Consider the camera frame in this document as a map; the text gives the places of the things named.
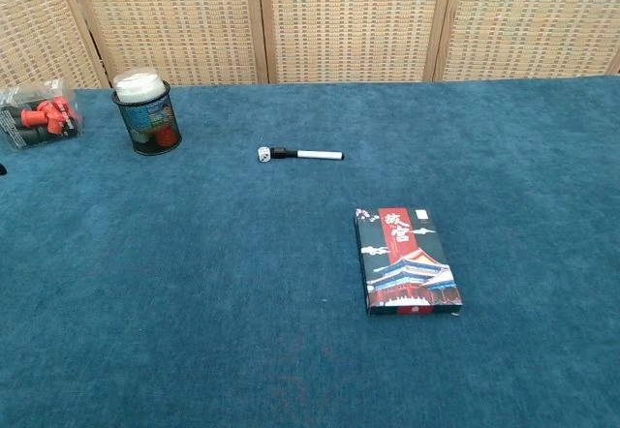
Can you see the white die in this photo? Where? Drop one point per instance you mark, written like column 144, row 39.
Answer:
column 264, row 155

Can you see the clear box with red pieces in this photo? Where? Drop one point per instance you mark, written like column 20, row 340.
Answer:
column 39, row 118

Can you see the dark can with white lid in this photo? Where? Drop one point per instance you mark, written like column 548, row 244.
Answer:
column 145, row 132

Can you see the woven folding screen panel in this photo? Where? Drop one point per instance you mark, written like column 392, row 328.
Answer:
column 169, row 21
column 533, row 21
column 353, row 21
column 29, row 21

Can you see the black and white marker pen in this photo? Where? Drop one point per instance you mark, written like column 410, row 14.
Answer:
column 315, row 155

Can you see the blue felt table mat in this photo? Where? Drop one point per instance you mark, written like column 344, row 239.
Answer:
column 290, row 302

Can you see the palace print card box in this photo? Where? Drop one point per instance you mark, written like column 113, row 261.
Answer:
column 407, row 263

